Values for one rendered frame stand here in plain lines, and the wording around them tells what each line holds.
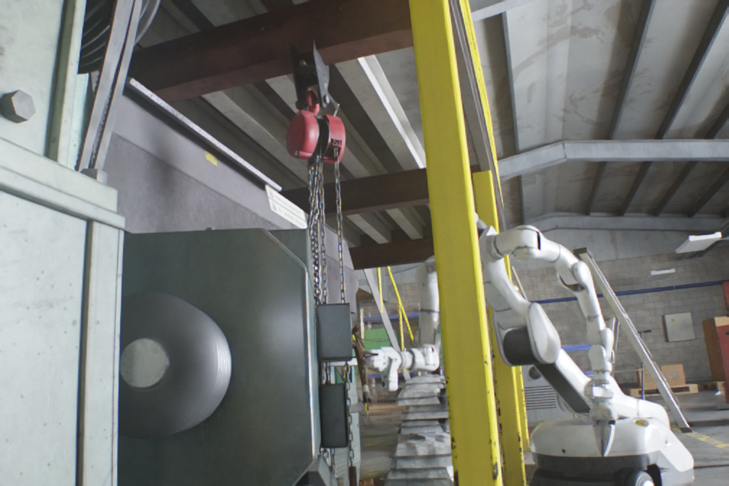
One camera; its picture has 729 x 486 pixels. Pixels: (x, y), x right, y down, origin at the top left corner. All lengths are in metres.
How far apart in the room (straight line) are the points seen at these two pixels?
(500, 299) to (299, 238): 1.30
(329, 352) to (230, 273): 0.43
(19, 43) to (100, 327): 0.38
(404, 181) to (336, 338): 2.32
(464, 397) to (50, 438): 0.89
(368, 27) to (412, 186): 1.70
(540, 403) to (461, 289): 5.10
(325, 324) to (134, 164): 0.80
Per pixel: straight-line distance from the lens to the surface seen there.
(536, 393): 6.38
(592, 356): 2.32
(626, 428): 2.47
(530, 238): 2.05
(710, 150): 13.62
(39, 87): 0.84
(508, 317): 2.30
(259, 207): 2.48
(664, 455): 2.60
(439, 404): 5.14
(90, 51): 1.09
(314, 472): 1.07
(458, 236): 1.36
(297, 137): 1.78
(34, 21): 0.87
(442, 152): 1.44
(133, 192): 1.75
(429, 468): 3.29
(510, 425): 3.02
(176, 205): 1.92
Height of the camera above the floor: 0.58
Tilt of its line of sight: 14 degrees up
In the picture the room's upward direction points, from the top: 3 degrees counter-clockwise
